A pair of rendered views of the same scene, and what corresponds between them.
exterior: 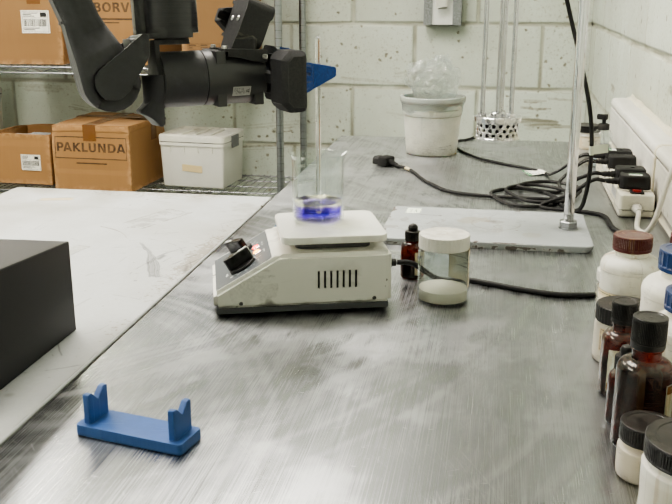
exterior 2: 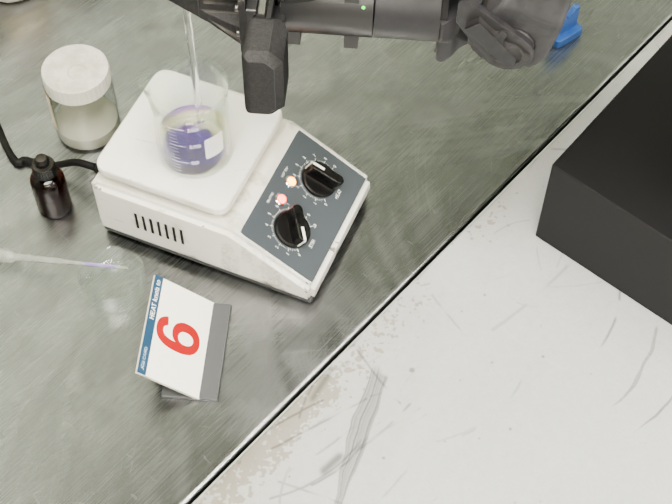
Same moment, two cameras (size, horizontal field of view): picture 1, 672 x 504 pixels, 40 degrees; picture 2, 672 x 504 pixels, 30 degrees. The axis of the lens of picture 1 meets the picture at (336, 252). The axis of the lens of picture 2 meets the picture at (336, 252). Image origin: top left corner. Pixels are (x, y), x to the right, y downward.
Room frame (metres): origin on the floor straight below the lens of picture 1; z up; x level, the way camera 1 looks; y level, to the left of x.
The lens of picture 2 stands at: (1.56, 0.45, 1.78)
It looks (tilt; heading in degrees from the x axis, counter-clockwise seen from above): 55 degrees down; 210
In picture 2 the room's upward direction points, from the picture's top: 1 degrees clockwise
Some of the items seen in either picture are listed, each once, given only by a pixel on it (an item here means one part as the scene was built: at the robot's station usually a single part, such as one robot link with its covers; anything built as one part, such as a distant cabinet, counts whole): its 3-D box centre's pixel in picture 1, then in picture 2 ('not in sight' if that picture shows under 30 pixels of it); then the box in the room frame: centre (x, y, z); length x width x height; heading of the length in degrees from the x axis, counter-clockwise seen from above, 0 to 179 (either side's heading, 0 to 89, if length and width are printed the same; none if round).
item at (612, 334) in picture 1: (621, 347); not in sight; (0.77, -0.26, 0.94); 0.04 x 0.04 x 0.09
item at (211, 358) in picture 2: not in sight; (185, 337); (1.18, 0.09, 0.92); 0.09 x 0.06 x 0.04; 26
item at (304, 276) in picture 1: (307, 263); (222, 181); (1.04, 0.03, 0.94); 0.22 x 0.13 x 0.08; 98
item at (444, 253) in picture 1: (443, 266); (82, 98); (1.03, -0.13, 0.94); 0.06 x 0.06 x 0.08
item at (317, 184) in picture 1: (320, 188); (188, 120); (1.06, 0.02, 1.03); 0.07 x 0.06 x 0.08; 113
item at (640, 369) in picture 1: (644, 381); not in sight; (0.67, -0.24, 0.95); 0.04 x 0.04 x 0.11
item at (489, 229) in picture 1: (485, 227); not in sight; (1.34, -0.23, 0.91); 0.30 x 0.20 x 0.01; 80
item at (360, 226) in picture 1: (328, 226); (191, 139); (1.05, 0.01, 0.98); 0.12 x 0.12 x 0.01; 8
